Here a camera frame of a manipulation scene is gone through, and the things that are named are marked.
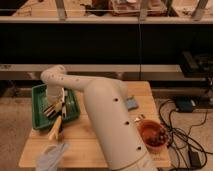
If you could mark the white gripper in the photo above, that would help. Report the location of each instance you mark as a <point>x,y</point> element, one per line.
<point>53,93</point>

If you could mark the green plastic tray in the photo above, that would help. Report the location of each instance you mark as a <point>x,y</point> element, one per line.
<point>40,103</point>

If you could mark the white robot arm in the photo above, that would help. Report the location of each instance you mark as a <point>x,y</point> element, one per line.
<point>104,100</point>

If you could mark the white plastic tool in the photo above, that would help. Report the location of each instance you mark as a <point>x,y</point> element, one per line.
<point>63,99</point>

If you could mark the clear plastic bag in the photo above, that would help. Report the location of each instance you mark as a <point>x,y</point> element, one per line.
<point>50,158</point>

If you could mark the blue sponge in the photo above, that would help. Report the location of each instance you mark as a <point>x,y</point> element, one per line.
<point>131,103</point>

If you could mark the clutter pile on shelf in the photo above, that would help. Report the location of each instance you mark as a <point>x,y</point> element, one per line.
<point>125,7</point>

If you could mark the metal spoon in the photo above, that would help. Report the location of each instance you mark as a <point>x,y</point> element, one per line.
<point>139,118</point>

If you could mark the orange bowl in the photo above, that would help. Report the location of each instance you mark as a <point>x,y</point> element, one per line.
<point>146,128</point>

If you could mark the red grapes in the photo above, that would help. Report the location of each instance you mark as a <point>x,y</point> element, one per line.
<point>158,138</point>

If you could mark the black device on shelf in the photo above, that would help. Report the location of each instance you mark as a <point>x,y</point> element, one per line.
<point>196,65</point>

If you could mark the black power adapter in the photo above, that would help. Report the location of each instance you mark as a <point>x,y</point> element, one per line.
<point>194,159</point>

